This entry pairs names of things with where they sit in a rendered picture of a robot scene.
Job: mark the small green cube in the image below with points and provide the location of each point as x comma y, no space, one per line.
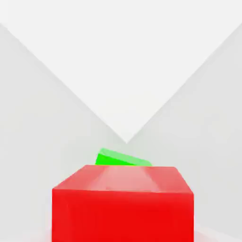
111,159

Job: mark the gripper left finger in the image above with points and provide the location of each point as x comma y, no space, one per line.
49,237

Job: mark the small red cube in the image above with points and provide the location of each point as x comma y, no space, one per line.
122,213

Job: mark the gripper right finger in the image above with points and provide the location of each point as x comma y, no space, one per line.
203,236

